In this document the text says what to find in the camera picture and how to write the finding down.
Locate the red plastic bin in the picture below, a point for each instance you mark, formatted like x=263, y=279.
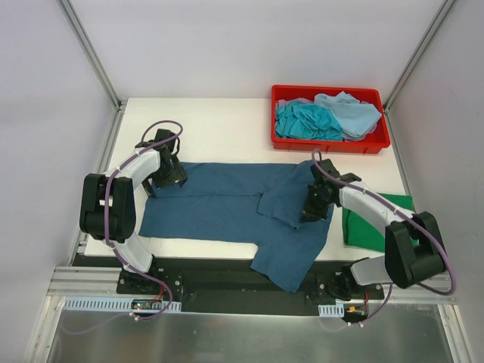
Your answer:
x=373, y=143

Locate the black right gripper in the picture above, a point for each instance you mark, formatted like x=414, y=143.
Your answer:
x=313, y=208

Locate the folded green t shirt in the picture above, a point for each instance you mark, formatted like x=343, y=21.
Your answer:
x=359, y=233

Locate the horizontal aluminium rail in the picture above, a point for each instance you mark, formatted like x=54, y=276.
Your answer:
x=101, y=281

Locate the left aluminium frame post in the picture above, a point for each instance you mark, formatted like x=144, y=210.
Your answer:
x=89, y=51

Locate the teal crumpled t shirt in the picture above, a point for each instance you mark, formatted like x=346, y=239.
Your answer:
x=295, y=120

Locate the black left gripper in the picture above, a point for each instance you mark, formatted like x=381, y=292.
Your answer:
x=169, y=178

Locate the slotted cable duct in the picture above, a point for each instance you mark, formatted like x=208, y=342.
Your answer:
x=105, y=304
x=331, y=311

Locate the left slotted cable duct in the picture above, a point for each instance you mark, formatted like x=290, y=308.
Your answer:
x=105, y=304

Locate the aluminium frame post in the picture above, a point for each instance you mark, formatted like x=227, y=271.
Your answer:
x=89, y=51
x=443, y=12

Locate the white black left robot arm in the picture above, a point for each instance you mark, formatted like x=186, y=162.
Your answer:
x=107, y=210

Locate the light blue crumpled t shirt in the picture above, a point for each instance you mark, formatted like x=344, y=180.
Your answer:
x=356, y=118

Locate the dark blue t shirt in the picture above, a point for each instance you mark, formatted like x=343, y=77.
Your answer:
x=255, y=203

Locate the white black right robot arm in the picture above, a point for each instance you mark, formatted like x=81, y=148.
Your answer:
x=413, y=246

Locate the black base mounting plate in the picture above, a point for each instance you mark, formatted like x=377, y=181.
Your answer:
x=230, y=286

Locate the right slotted cable duct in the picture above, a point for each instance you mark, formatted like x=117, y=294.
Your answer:
x=331, y=311

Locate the right aluminium frame post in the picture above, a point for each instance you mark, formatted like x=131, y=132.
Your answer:
x=443, y=12

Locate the lavender crumpled t shirt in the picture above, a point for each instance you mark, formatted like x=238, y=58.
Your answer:
x=283, y=102

